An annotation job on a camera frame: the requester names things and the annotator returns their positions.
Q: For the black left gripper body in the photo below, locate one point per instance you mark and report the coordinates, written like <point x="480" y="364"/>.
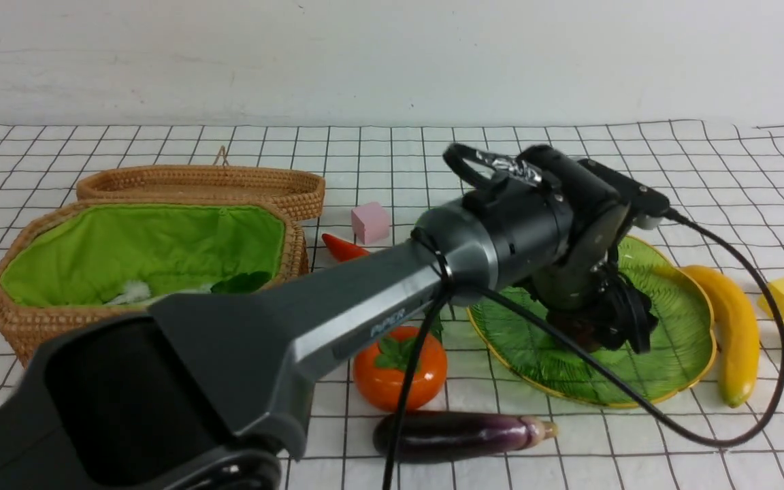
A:
<point x="589" y="281"/>

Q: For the green leaf glass plate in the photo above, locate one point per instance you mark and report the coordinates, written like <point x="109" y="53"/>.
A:
<point x="683" y="346"/>

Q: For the yellow banana toy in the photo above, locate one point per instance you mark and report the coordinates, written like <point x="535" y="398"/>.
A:
<point x="738" y="331"/>

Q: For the purple eggplant toy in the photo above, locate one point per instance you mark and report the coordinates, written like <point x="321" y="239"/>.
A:
<point x="438" y="436"/>

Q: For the orange persimmon toy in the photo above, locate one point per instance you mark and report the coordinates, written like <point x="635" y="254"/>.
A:
<point x="379" y="370"/>

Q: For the orange carrot toy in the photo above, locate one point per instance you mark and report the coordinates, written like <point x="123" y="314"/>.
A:
<point x="343" y="250"/>

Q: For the white radish toy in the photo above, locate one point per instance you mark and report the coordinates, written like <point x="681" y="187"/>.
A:
<point x="139" y="293"/>

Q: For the dark purple mangosteen toy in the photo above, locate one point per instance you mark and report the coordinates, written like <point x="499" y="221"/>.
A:
<point x="587" y="331"/>

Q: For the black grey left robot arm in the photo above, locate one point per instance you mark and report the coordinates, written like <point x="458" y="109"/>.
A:
<point x="203" y="391"/>

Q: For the pink foam cube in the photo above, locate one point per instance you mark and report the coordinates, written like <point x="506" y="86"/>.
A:
<point x="370" y="222"/>

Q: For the woven rattan basket lid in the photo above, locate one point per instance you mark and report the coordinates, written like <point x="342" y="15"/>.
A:
<point x="299" y="194"/>

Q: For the woven rattan basket green lining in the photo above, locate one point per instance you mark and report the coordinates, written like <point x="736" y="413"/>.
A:
<point x="62" y="268"/>

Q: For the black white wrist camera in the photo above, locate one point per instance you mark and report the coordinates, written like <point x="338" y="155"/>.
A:
<point x="647" y="206"/>

